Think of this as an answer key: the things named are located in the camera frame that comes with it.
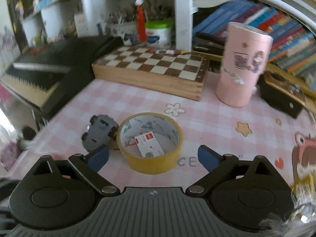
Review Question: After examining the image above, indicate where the grey toy car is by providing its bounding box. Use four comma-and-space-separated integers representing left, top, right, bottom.
81, 115, 118, 152

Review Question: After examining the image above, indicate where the small white red card box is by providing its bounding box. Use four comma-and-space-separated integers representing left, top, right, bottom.
134, 132, 165, 157

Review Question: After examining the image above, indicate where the yellow tape roll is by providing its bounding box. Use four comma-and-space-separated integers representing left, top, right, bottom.
116, 112, 183, 175

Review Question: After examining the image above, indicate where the pink checkered tablecloth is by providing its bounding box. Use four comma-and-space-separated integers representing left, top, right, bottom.
10, 73, 315, 189

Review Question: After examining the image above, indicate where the black wooden small box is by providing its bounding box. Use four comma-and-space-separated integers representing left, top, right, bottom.
258, 71, 306, 119

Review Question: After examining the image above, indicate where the wooden chessboard box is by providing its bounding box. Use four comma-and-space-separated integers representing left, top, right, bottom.
92, 45, 209, 101

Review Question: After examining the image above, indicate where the black Yamaha keyboard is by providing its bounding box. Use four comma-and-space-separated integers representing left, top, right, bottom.
1, 36, 123, 118

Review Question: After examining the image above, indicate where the pink cylindrical canister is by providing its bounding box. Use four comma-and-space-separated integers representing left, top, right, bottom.
216, 22, 273, 108

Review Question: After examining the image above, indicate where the red pen with white cap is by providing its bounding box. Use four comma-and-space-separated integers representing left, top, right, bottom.
135, 0, 147, 42

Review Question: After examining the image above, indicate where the white green lid jar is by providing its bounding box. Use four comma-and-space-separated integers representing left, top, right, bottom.
146, 18, 174, 48

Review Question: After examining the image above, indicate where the white bookshelf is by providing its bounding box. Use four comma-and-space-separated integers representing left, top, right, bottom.
4, 0, 316, 92

